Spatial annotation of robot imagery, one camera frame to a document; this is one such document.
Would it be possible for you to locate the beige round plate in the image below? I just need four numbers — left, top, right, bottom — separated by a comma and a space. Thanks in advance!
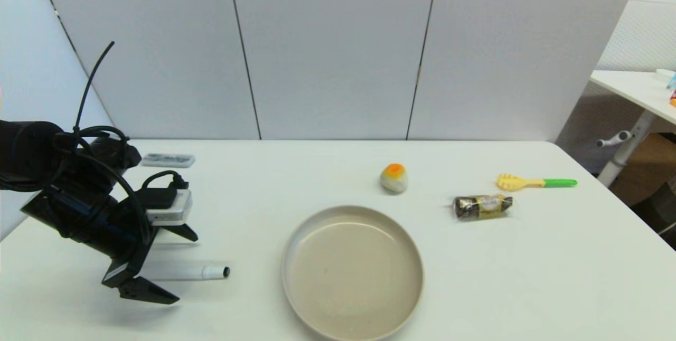
282, 205, 424, 341

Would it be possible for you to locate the gold wrapped candy pack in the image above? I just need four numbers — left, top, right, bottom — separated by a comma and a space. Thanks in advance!
452, 194, 513, 221

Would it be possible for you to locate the white toy egg orange yolk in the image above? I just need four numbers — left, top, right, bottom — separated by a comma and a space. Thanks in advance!
380, 163, 408, 194

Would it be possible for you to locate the grey table crank handle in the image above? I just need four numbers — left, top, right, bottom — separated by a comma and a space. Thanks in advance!
596, 131, 633, 148

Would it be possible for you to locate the white side table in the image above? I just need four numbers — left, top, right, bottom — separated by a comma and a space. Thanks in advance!
589, 70, 676, 126

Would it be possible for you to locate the white pegboard panel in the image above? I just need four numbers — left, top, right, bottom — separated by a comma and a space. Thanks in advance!
596, 0, 676, 73

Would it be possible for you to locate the brown cardboard box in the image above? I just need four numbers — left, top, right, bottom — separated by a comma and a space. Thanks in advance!
609, 134, 676, 207

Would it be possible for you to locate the white marker with black cap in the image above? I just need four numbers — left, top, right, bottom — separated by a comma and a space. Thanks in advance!
144, 265, 231, 281

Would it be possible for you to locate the white side table leg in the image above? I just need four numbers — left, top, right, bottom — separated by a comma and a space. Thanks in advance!
597, 111, 655, 188

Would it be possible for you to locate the yellow toy fork green handle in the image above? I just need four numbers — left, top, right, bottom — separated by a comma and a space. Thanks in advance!
496, 173, 578, 192

